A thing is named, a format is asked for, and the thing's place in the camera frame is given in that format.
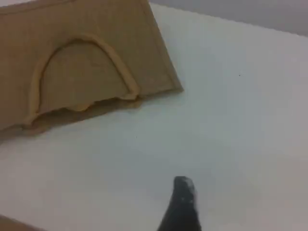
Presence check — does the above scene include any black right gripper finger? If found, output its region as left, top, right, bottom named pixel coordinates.
left=156, top=176, right=203, bottom=231

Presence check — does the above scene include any brown jute tote bag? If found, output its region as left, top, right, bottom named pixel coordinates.
left=0, top=0, right=185, bottom=138

